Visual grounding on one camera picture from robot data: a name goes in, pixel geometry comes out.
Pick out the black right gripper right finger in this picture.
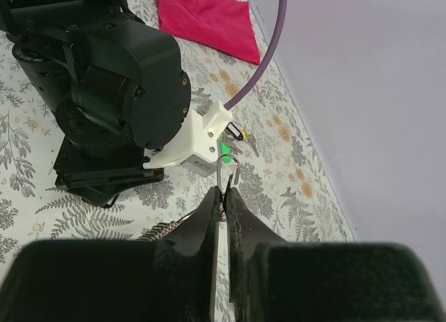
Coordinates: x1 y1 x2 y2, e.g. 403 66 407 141
224 188 445 321

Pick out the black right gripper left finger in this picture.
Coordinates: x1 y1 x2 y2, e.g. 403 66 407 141
0 186 223 322

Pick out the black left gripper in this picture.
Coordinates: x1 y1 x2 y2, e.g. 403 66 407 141
54 137 164 207

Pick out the large silver keyring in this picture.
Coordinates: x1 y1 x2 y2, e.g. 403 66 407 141
136 154 241 242

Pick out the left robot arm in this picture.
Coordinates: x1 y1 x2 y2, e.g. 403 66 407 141
1 0 191 208

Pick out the green key tag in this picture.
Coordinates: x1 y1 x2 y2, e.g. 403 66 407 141
220 141 231 164

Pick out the silver key near green tag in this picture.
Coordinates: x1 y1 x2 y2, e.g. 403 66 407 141
223 137 243 154

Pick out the magenta cloth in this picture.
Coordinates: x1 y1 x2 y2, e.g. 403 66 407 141
155 0 261 65

